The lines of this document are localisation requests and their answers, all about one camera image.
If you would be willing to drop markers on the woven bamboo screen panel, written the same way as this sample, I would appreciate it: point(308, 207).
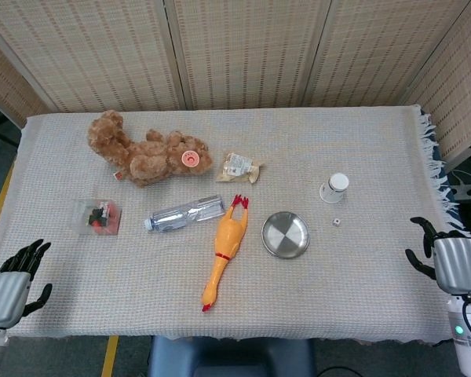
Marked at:
point(455, 98)
point(4, 86)
point(377, 51)
point(82, 51)
point(251, 51)

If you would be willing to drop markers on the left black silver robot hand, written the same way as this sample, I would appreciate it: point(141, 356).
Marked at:
point(6, 292)

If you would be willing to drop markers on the clear box with toy blocks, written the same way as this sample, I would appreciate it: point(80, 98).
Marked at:
point(98, 218)

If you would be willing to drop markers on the grey metal bracket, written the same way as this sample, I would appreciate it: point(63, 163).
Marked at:
point(469, 192)

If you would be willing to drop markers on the clear snack bag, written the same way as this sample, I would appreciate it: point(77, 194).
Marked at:
point(237, 167)

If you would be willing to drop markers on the small white die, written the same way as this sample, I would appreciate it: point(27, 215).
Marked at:
point(336, 222)

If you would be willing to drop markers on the clear plastic water bottle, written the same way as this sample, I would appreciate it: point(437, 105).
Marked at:
point(180, 216)

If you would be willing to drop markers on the blue fabric under tablecloth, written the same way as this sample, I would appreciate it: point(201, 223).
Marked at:
point(453, 204)

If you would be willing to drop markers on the yellow rubber chicken toy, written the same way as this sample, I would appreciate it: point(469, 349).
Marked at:
point(227, 235)

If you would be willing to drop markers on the white paper cup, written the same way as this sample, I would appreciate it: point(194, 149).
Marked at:
point(333, 189)

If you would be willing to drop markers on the blue padded robot base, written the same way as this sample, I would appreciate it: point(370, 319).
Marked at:
point(227, 353)

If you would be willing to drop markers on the brown plush teddy bear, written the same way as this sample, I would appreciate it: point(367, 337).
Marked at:
point(149, 157)

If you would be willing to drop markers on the beige woven tablecloth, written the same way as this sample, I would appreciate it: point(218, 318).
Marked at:
point(337, 294)

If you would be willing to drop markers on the round metal plate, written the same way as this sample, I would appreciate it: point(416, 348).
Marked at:
point(285, 235)

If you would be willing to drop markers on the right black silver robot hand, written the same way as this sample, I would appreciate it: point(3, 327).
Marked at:
point(457, 263)

